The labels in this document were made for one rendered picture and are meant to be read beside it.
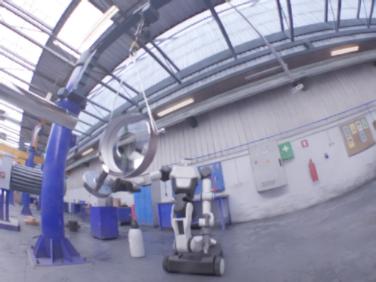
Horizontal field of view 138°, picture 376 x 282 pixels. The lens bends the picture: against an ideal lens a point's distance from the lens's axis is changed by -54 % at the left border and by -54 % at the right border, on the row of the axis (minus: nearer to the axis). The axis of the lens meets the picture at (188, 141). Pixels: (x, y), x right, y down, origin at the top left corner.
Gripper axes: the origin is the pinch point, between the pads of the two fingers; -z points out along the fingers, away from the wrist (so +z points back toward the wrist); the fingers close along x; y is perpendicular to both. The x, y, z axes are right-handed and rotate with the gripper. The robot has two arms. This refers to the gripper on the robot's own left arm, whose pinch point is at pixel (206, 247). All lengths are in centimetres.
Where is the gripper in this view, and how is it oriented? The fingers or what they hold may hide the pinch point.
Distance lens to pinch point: 128.3
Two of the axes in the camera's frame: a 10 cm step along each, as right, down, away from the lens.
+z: 0.7, -5.6, 8.3
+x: -0.2, -8.3, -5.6
